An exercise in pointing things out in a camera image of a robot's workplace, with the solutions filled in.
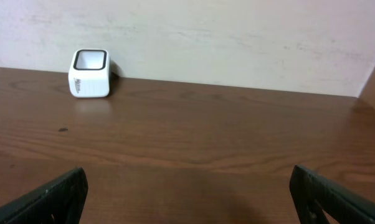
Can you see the white barcode scanner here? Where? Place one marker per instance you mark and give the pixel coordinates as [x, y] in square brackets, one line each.
[89, 73]

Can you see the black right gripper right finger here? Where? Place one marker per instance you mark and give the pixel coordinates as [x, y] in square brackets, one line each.
[314, 196]

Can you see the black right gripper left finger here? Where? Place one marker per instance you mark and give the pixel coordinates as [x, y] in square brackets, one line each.
[59, 201]

